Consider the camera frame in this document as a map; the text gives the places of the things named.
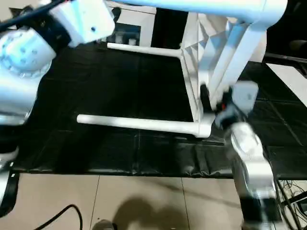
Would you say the white flat board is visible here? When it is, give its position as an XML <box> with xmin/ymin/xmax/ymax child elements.
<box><xmin>266</xmin><ymin>62</ymin><xmax>307</xmax><ymax>107</ymax></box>

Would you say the black padded work mat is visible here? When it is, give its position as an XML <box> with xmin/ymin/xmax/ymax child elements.
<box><xmin>0</xmin><ymin>40</ymin><xmax>307</xmax><ymax>179</ymax></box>

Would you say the black metal bar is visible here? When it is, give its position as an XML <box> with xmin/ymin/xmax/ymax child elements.
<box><xmin>279</xmin><ymin>191</ymin><xmax>307</xmax><ymax>207</ymax></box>

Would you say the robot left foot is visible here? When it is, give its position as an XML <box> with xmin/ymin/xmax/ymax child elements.
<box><xmin>92</xmin><ymin>219</ymin><xmax>118</xmax><ymax>230</ymax></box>

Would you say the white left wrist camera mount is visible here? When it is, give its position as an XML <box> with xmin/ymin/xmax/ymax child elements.
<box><xmin>50</xmin><ymin>0</ymin><xmax>116</xmax><ymax>47</ymax></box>

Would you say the black left wrist camera cable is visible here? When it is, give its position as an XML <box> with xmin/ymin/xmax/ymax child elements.
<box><xmin>0</xmin><ymin>0</ymin><xmax>64</xmax><ymax>31</ymax></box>

